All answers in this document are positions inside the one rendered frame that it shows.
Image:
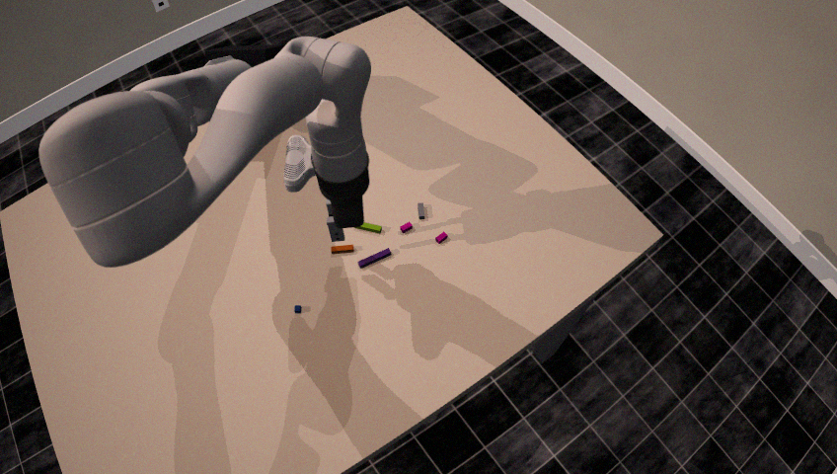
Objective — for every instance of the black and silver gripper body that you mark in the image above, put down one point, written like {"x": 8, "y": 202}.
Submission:
{"x": 342, "y": 180}

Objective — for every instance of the orange rod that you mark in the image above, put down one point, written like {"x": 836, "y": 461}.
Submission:
{"x": 342, "y": 249}

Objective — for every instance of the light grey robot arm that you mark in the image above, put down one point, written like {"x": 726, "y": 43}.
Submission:
{"x": 119, "y": 175}

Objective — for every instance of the lime green rod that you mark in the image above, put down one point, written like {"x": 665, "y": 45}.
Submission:
{"x": 370, "y": 227}

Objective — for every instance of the purple rod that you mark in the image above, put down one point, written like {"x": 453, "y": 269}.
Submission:
{"x": 374, "y": 258}

